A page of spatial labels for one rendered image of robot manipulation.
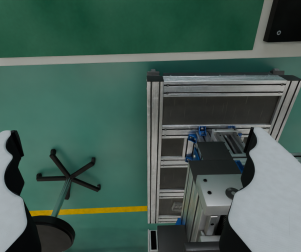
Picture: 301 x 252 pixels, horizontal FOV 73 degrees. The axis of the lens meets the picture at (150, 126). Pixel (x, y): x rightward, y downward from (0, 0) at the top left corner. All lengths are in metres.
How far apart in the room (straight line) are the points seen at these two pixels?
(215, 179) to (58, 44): 0.49
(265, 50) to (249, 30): 0.07
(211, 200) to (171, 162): 0.95
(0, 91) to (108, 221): 1.52
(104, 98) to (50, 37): 0.89
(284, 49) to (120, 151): 1.29
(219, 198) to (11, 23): 0.59
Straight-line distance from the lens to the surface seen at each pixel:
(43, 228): 1.44
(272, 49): 0.61
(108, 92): 1.38
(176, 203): 1.73
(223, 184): 0.52
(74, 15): 0.53
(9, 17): 0.58
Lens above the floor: 1.26
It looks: 58 degrees down
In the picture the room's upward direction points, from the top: 176 degrees clockwise
